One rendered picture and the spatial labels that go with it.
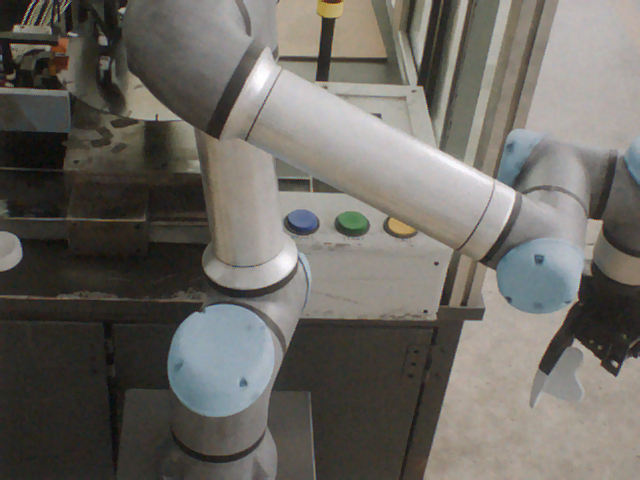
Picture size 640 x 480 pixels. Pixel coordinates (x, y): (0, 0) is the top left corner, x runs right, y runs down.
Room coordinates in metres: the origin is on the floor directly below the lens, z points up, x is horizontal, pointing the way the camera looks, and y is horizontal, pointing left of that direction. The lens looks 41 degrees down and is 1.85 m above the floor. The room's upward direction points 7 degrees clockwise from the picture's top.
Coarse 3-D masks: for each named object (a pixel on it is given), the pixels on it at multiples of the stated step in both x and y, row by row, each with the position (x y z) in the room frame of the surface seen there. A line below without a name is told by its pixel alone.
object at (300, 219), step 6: (294, 210) 1.12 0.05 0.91; (300, 210) 1.12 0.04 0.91; (306, 210) 1.12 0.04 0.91; (294, 216) 1.10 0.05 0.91; (300, 216) 1.11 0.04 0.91; (306, 216) 1.11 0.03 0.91; (312, 216) 1.11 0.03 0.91; (288, 222) 1.10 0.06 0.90; (294, 222) 1.09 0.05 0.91; (300, 222) 1.09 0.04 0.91; (306, 222) 1.10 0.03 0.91; (312, 222) 1.10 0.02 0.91; (294, 228) 1.09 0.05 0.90; (300, 228) 1.08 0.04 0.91; (306, 228) 1.09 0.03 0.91; (312, 228) 1.09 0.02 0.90
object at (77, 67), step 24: (72, 48) 1.39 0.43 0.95; (96, 48) 1.40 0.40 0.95; (120, 48) 1.41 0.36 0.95; (72, 72) 1.32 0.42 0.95; (96, 72) 1.33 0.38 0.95; (120, 72) 1.34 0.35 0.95; (96, 96) 1.27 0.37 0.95; (120, 96) 1.28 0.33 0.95; (144, 96) 1.28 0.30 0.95; (144, 120) 1.23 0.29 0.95; (168, 120) 1.23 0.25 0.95
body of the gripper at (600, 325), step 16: (592, 272) 0.85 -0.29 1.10; (608, 288) 0.83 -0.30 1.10; (624, 288) 0.82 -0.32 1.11; (576, 304) 0.85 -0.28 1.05; (592, 304) 0.85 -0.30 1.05; (608, 304) 0.84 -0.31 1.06; (624, 304) 0.83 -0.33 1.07; (576, 320) 0.84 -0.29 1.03; (592, 320) 0.83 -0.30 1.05; (608, 320) 0.83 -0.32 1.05; (624, 320) 0.82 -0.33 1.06; (576, 336) 0.84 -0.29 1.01; (592, 336) 0.84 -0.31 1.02; (608, 336) 0.81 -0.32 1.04; (624, 336) 0.82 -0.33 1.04; (592, 352) 0.83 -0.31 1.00; (608, 352) 0.82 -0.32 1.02; (624, 352) 0.80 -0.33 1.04; (608, 368) 0.80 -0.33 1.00
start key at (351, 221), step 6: (342, 216) 1.12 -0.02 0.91; (348, 216) 1.12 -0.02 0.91; (354, 216) 1.12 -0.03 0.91; (360, 216) 1.12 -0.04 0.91; (342, 222) 1.11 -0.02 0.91; (348, 222) 1.11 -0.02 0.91; (354, 222) 1.11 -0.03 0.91; (360, 222) 1.11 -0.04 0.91; (366, 222) 1.11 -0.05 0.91; (342, 228) 1.10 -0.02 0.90; (348, 228) 1.10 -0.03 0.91; (354, 228) 1.10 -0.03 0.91; (360, 228) 1.10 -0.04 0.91
